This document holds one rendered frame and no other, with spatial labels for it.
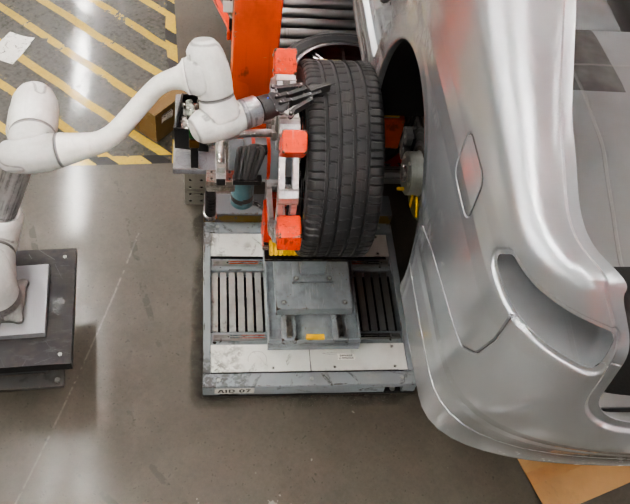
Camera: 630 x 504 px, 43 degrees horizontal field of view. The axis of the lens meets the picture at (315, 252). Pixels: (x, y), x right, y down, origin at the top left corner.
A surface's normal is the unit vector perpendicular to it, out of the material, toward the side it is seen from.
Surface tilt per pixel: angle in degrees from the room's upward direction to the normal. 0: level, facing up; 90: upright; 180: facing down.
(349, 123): 24
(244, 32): 90
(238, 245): 0
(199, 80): 70
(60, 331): 0
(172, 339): 0
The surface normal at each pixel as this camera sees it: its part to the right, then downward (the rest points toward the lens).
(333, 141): 0.14, -0.05
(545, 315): 0.34, -0.47
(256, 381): 0.11, -0.59
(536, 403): -0.43, 0.69
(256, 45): 0.07, 0.80
